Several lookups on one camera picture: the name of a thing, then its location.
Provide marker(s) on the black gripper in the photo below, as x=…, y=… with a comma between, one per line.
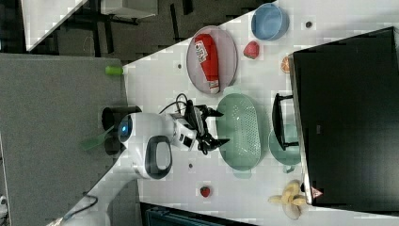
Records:
x=195, y=115

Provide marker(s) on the green plastic strainer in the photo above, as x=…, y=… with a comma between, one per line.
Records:
x=239, y=125

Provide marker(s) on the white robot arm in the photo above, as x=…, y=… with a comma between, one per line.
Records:
x=147, y=140

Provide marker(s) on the small red strawberry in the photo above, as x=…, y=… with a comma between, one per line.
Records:
x=205, y=191

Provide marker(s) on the grey round plate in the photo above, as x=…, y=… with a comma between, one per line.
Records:
x=227, y=59

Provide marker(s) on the red ketchup bottle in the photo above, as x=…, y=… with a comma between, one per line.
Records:
x=206, y=52

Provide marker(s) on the green mug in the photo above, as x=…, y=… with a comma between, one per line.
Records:
x=290, y=156

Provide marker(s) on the large red strawberry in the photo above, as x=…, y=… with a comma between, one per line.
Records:
x=252, y=50

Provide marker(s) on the black cylinder holder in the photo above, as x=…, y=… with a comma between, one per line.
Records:
x=112, y=116

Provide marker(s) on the small black cylinder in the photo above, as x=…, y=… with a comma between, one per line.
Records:
x=112, y=145

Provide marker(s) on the orange slice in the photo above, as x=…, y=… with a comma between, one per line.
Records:
x=284, y=65

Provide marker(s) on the green marker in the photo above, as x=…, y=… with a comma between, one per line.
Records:
x=115, y=70

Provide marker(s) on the peeled banana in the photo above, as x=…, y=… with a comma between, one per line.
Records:
x=290, y=200

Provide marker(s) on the green spatula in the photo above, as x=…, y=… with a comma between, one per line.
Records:
x=95, y=141

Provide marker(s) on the blue bowl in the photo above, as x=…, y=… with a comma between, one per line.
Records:
x=269, y=22

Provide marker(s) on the black toaster oven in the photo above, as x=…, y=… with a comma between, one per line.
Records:
x=346, y=102

